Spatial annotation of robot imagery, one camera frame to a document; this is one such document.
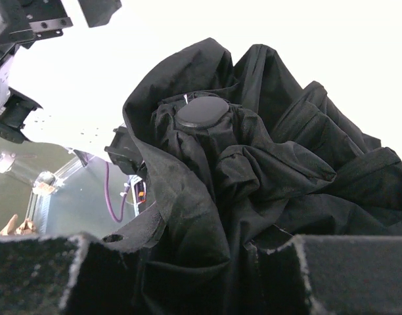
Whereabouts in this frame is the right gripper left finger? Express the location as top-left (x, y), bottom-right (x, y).
top-left (0, 202), bottom-right (167, 314)

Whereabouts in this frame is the black folding umbrella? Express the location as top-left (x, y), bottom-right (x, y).
top-left (123, 38), bottom-right (402, 314)

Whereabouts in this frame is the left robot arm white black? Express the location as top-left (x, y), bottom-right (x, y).
top-left (0, 1), bottom-right (153, 162)

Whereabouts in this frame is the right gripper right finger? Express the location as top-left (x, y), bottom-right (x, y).
top-left (250, 227), bottom-right (402, 314)

